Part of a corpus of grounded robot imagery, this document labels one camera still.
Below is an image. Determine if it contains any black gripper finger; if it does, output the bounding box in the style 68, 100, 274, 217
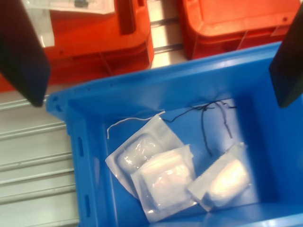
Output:
268, 4, 303, 109
0, 0, 52, 108

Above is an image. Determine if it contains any printed gauze packet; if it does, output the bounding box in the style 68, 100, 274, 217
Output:
131, 144, 197, 224

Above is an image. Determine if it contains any clear syringe blister pack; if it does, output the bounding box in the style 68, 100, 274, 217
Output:
25, 0, 115, 48

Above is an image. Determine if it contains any red plastic crate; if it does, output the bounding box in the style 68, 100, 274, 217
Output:
0, 0, 156, 93
178, 0, 303, 60

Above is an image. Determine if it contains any black thread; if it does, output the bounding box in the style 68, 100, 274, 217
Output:
165, 100, 238, 157

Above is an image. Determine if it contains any white bandage blister pack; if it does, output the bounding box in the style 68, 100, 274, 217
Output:
105, 114, 186, 190
186, 142, 252, 213

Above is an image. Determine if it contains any blue plastic storage bin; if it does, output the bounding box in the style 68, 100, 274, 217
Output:
45, 41, 303, 227

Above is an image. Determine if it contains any white string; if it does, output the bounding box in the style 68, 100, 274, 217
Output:
107, 110, 166, 140

